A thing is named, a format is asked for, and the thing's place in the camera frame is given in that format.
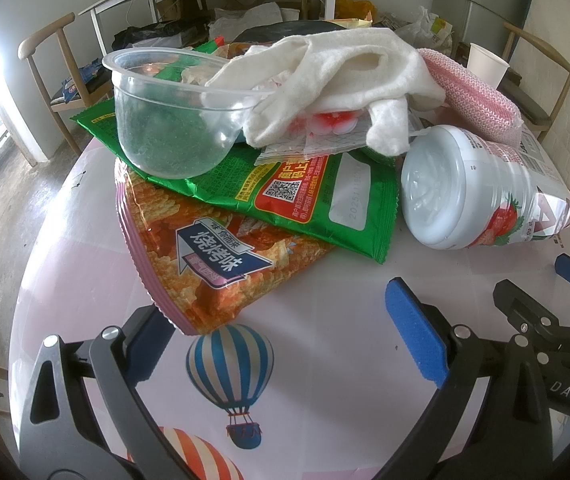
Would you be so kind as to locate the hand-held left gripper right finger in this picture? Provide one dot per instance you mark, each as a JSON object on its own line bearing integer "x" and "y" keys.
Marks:
{"x": 415, "y": 330}

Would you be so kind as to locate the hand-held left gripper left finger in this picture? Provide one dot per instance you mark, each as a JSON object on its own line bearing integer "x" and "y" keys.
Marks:
{"x": 147, "y": 350}

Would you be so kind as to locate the orange purple chip bag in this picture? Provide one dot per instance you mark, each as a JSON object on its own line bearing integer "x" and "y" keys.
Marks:
{"x": 205, "y": 270}

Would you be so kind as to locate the strawberry milk bottle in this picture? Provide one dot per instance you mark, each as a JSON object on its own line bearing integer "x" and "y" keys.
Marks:
{"x": 445, "y": 185}

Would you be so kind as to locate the green snack bag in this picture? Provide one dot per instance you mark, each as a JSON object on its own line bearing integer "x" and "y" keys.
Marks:
{"x": 290, "y": 210}

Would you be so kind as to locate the pink mesh sponge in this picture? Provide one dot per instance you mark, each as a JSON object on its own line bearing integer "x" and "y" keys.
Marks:
{"x": 465, "y": 90}

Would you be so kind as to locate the clear plastic bowl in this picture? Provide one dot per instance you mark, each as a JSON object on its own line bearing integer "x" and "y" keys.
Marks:
{"x": 165, "y": 125}

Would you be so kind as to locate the white cloth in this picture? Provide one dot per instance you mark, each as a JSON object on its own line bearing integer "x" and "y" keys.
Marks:
{"x": 345, "y": 70}

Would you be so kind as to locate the orange snack wrapper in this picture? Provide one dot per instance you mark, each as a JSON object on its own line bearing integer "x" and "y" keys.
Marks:
{"x": 355, "y": 23}

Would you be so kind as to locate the clear wrapper with red candies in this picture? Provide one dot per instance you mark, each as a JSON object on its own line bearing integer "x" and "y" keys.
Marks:
{"x": 330, "y": 122}

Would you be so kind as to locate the white paper cup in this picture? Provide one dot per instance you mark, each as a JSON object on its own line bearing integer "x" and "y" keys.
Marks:
{"x": 485, "y": 67}

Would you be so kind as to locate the blue packet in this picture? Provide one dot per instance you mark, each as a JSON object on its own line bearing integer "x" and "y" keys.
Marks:
{"x": 72, "y": 87}

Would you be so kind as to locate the white plastic bag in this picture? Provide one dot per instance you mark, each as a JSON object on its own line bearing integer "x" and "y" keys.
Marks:
{"x": 430, "y": 27}

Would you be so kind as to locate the orange snack packet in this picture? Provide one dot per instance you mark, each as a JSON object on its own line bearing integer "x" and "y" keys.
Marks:
{"x": 237, "y": 50}

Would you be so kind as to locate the black plastic bag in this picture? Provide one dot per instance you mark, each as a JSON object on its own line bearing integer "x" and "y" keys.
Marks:
{"x": 165, "y": 32}

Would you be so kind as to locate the dark round object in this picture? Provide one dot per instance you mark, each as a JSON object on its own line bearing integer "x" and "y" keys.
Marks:
{"x": 285, "y": 30}

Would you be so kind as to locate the yellow plastic bag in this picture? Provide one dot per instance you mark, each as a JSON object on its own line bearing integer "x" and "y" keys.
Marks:
{"x": 352, "y": 5}

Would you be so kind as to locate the cardboard box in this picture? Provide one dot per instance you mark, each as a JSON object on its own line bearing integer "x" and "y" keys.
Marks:
{"x": 175, "y": 7}

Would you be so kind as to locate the white sack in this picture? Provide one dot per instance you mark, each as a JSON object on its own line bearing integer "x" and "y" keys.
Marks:
{"x": 260, "y": 15}

